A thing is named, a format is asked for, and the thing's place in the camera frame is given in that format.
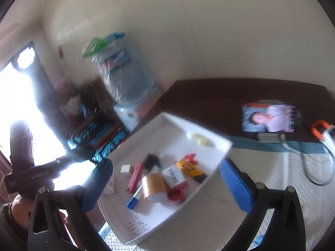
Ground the white blue marker pen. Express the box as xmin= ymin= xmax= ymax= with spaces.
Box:
xmin=126 ymin=185 xmax=143 ymax=210

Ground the red bottle cap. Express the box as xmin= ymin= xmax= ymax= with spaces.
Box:
xmin=167 ymin=188 xmax=185 ymax=204

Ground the person's left hand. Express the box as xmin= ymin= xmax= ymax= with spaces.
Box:
xmin=11 ymin=194 xmax=34 ymax=230

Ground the red flat stick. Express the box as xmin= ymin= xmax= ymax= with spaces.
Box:
xmin=127 ymin=163 xmax=144 ymax=193

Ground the yellow black utility knife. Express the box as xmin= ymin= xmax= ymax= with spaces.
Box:
xmin=176 ymin=159 xmax=207 ymax=184

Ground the carved wooden chair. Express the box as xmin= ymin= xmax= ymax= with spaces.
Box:
xmin=55 ymin=77 xmax=129 ymax=163

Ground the brown packing tape roll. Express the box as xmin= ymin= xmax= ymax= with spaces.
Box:
xmin=142 ymin=173 xmax=168 ymax=203

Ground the yellow white small bottle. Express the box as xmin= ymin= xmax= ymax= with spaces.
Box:
xmin=186 ymin=133 xmax=215 ymax=147

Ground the red white small box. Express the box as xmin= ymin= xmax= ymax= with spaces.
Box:
xmin=162 ymin=164 xmax=188 ymax=190

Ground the white black charger plug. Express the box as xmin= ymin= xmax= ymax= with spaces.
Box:
xmin=143 ymin=153 xmax=161 ymax=172

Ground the white cardboard tray box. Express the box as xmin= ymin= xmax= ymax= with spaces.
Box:
xmin=98 ymin=112 xmax=232 ymax=245

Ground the orange clip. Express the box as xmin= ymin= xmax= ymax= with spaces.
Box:
xmin=311 ymin=120 xmax=333 ymax=140

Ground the water dispenser with bottle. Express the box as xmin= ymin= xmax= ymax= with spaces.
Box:
xmin=81 ymin=32 xmax=162 ymax=131

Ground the black cable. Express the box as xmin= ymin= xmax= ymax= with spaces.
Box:
xmin=281 ymin=132 xmax=335 ymax=186

